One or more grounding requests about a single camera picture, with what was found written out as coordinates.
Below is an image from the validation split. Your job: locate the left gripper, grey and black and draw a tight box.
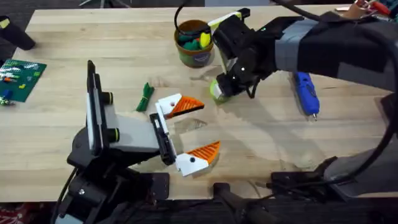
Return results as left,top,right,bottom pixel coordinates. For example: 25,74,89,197
67,91,222,181

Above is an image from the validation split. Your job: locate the green toy vegetable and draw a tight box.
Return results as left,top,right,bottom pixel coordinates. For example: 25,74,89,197
136,82,155,113

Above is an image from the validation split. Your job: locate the blue electric screwdriver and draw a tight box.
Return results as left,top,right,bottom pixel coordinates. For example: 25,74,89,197
291,71,321,122

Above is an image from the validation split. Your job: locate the right wrist upright black plate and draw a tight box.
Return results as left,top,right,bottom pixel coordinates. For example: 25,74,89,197
207,8,251,75

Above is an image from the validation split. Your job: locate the wrist upright black plate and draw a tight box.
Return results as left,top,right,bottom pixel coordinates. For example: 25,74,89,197
85,60,105,155
207,8,251,75

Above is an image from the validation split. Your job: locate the green disc with holes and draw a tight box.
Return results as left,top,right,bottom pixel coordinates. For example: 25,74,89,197
209,79,233,105

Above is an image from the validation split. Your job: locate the brown tub with toys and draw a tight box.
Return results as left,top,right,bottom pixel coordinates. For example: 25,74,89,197
174,19,216,69

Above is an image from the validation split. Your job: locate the left wrist upright black plate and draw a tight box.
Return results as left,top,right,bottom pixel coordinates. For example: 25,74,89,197
85,60,105,155

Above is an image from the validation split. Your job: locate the brown tape roll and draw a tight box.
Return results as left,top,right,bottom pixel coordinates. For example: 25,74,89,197
340,1,373,19

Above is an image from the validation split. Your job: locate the green board with toy blocks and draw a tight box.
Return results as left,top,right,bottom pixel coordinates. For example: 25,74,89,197
0,58,48,107

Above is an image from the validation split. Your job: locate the black tool with yellow label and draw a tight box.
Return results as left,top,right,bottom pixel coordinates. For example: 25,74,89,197
0,15,37,52

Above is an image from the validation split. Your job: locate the thin black cable loop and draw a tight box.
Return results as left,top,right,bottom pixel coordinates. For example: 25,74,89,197
174,0,193,34

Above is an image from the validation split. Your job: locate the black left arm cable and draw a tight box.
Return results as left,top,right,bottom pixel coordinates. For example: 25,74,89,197
49,167,78,224

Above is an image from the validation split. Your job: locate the red-handled tool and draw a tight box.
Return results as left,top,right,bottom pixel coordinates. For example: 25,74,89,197
357,0,392,17

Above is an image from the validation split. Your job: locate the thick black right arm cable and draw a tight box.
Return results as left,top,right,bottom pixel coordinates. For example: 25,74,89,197
270,0,398,187

